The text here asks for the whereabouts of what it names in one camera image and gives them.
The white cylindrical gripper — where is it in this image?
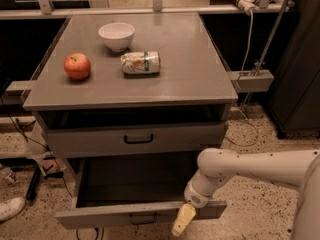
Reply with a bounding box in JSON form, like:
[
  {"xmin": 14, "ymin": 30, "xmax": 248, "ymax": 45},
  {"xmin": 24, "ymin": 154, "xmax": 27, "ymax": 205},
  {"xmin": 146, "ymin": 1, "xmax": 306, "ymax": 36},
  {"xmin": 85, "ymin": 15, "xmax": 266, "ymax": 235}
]
[{"xmin": 172, "ymin": 182, "xmax": 211, "ymax": 237}]

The grey metal side bracket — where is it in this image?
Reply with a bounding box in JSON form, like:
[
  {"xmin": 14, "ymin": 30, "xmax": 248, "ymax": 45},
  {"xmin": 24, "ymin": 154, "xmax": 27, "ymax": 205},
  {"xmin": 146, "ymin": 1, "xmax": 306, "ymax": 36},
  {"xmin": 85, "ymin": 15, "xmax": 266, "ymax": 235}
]
[{"xmin": 228, "ymin": 70, "xmax": 274, "ymax": 93}]

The red apple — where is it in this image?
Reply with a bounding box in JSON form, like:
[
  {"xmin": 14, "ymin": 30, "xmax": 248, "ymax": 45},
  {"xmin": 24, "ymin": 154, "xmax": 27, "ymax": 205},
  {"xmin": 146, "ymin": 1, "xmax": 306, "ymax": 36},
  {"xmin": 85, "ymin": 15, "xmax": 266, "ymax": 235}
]
[{"xmin": 63, "ymin": 53, "xmax": 91, "ymax": 80}]

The white power cable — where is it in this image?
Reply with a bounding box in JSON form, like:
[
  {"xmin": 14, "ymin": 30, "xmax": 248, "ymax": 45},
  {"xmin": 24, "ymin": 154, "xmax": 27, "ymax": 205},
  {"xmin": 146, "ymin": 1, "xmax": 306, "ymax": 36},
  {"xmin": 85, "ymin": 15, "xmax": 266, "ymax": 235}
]
[{"xmin": 225, "ymin": 9, "xmax": 261, "ymax": 148}]

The white shoe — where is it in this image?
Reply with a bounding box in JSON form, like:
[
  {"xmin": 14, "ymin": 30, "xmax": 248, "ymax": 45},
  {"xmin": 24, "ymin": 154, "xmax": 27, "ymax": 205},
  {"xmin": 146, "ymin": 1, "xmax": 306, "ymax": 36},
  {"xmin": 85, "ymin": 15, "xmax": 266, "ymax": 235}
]
[{"xmin": 0, "ymin": 197, "xmax": 26, "ymax": 222}]

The black stand foot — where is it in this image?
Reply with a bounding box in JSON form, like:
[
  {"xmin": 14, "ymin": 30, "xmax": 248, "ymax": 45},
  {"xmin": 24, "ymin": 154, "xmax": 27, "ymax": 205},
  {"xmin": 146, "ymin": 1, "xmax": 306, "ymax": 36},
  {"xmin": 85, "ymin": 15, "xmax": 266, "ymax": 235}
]
[{"xmin": 25, "ymin": 167, "xmax": 41, "ymax": 201}]

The white bowl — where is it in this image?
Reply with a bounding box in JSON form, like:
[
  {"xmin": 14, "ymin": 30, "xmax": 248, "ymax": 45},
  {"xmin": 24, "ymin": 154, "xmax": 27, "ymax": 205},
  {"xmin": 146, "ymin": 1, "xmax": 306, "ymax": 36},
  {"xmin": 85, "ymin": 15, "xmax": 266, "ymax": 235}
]
[{"xmin": 98, "ymin": 23, "xmax": 135, "ymax": 52}]

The dark cabinet on right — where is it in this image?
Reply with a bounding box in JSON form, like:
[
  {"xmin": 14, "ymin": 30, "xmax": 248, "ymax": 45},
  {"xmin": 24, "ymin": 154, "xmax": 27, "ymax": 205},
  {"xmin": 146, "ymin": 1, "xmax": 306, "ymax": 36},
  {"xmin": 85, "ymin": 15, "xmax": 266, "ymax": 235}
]
[{"xmin": 265, "ymin": 0, "xmax": 320, "ymax": 139}]

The grey drawer cabinet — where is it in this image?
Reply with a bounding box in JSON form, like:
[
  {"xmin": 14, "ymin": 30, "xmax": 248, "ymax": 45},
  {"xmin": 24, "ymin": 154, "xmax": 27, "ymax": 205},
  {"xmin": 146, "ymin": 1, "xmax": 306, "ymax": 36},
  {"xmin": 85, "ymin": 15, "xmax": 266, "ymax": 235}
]
[{"xmin": 24, "ymin": 13, "xmax": 237, "ymax": 158}]

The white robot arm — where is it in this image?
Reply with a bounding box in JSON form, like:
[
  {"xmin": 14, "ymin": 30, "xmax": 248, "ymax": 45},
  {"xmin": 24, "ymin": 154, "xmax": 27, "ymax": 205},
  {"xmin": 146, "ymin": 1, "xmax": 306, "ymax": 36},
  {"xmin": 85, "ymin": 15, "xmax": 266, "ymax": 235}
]
[{"xmin": 172, "ymin": 148, "xmax": 320, "ymax": 240}]

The grey top drawer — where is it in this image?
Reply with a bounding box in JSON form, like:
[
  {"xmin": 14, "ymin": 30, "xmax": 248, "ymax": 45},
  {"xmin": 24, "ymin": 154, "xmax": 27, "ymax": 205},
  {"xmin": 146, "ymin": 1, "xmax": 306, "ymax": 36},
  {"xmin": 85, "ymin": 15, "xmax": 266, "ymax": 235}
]
[{"xmin": 39, "ymin": 104, "xmax": 230, "ymax": 158}]

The grey drawer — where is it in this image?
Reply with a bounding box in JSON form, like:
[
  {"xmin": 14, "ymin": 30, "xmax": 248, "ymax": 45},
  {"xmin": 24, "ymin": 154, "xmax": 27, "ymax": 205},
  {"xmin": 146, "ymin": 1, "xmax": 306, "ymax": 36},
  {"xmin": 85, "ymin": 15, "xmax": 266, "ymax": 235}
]
[
  {"xmin": 39, "ymin": 104, "xmax": 230, "ymax": 158},
  {"xmin": 54, "ymin": 151, "xmax": 228, "ymax": 231}
]

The black floor cable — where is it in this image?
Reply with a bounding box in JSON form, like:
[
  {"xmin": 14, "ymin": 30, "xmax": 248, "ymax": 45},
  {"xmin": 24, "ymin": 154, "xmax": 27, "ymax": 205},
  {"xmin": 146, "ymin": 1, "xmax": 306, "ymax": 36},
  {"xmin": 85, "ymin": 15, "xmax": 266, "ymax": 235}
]
[{"xmin": 0, "ymin": 97, "xmax": 105, "ymax": 240}]

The white green drink can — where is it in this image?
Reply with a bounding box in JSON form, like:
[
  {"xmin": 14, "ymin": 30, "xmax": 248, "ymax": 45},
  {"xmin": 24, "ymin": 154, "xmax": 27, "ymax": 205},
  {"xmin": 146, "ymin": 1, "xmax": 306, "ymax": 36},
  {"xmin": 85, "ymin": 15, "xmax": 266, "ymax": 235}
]
[{"xmin": 120, "ymin": 51, "xmax": 161, "ymax": 75}]

